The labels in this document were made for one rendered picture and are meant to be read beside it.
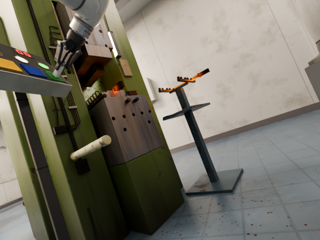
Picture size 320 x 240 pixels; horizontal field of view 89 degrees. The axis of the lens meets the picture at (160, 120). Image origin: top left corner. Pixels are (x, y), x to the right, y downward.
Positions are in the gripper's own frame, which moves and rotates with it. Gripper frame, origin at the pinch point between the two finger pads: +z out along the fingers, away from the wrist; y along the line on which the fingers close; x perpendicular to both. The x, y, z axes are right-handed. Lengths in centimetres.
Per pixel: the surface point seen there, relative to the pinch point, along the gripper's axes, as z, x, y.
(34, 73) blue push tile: 3.1, -3.2, -11.8
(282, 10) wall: -255, -45, 300
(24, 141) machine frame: 72, 23, 24
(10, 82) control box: 7.9, -5.6, -19.9
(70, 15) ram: -23, 51, 32
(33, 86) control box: 8.1, -5.6, -11.4
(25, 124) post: 24.0, -11.5, -11.8
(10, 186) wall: 750, 400, 418
